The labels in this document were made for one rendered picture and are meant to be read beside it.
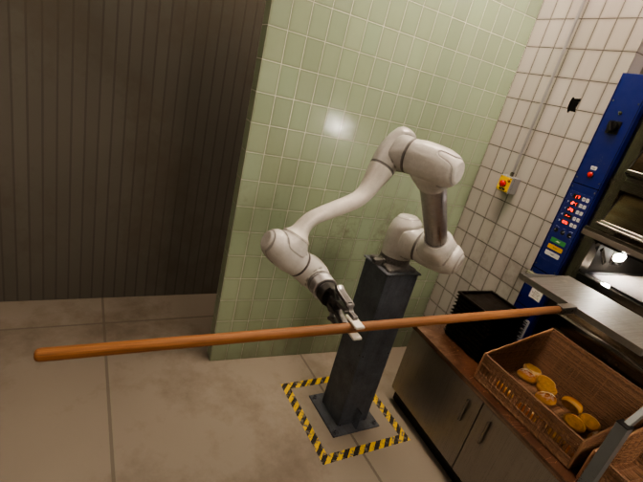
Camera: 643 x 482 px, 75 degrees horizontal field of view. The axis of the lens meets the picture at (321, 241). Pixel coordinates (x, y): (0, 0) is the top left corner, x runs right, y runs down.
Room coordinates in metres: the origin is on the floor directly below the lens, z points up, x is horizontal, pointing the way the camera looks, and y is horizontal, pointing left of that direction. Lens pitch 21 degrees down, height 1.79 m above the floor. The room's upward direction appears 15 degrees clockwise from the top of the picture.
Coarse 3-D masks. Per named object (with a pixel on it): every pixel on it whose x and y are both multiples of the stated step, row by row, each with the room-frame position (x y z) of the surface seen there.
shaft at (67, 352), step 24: (480, 312) 1.31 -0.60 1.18; (504, 312) 1.36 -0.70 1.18; (528, 312) 1.41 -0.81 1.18; (552, 312) 1.47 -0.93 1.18; (192, 336) 0.85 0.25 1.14; (216, 336) 0.87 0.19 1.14; (240, 336) 0.89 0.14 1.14; (264, 336) 0.92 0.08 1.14; (288, 336) 0.95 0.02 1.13; (312, 336) 0.99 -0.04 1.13; (48, 360) 0.69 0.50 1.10
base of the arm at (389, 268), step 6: (372, 258) 1.93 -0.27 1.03; (378, 258) 1.93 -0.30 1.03; (384, 258) 1.94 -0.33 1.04; (390, 258) 1.92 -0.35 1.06; (378, 264) 1.93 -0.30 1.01; (384, 264) 1.92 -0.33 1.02; (390, 264) 1.92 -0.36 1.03; (396, 264) 1.91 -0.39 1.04; (402, 264) 1.92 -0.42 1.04; (408, 264) 1.95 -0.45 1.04; (390, 270) 1.88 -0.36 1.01; (396, 270) 1.90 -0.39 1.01; (402, 270) 1.92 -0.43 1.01; (408, 270) 1.94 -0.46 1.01; (414, 270) 1.96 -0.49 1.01
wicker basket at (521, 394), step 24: (552, 336) 2.03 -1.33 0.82; (504, 360) 1.91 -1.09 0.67; (528, 360) 2.01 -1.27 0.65; (552, 360) 1.95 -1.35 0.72; (576, 360) 1.88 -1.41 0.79; (504, 384) 1.68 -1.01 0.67; (528, 384) 1.86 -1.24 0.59; (576, 384) 1.81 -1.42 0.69; (600, 384) 1.75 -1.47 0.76; (624, 384) 1.69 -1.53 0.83; (552, 408) 1.71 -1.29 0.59; (600, 408) 1.69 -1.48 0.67; (624, 408) 1.64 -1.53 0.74; (552, 432) 1.45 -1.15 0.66; (576, 432) 1.58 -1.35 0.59; (600, 432) 1.40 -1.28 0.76; (576, 456) 1.35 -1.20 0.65
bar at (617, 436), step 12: (624, 420) 1.23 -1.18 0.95; (636, 420) 1.22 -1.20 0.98; (612, 432) 1.21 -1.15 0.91; (624, 432) 1.19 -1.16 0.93; (612, 444) 1.20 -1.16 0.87; (600, 456) 1.20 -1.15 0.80; (612, 456) 1.19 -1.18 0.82; (588, 468) 1.21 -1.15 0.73; (600, 468) 1.19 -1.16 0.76; (588, 480) 1.20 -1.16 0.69
